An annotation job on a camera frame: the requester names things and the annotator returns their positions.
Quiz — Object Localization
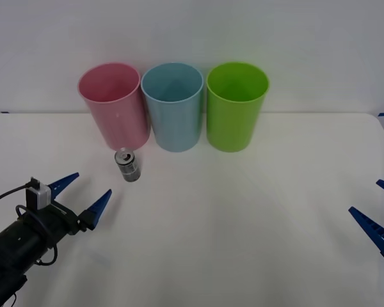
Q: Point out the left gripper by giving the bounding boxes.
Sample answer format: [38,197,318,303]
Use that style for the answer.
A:
[30,172,113,244]

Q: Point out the green plastic bin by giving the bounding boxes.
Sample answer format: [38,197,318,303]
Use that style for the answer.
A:
[205,61,271,153]

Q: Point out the pink plastic bin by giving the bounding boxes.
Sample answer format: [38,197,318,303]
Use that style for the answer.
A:
[77,62,150,150]

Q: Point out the black drink can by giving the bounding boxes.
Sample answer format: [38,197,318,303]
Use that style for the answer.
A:
[114,147,141,183]

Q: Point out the pale blue plastic bin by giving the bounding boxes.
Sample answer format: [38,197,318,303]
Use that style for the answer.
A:
[140,62,205,153]

